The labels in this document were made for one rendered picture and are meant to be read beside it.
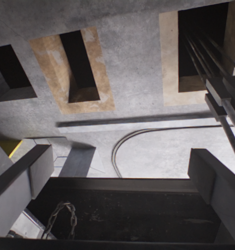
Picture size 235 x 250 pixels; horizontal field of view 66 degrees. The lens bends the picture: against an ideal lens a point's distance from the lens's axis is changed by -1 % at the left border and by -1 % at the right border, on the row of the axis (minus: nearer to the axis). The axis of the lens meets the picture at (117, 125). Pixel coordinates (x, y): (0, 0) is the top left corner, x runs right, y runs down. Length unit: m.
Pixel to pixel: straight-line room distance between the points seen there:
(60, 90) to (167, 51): 0.58
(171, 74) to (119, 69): 0.25
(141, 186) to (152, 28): 0.64
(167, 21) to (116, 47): 0.23
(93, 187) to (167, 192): 0.30
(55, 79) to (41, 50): 0.15
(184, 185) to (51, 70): 0.81
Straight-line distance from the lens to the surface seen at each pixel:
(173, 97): 0.97
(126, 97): 0.97
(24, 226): 0.53
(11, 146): 1.51
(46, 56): 1.00
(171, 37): 0.86
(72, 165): 1.22
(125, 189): 0.79
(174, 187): 0.75
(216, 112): 0.54
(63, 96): 1.07
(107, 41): 0.88
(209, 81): 0.59
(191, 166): 0.17
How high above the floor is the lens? 0.83
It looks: 50 degrees down
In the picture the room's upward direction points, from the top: 166 degrees counter-clockwise
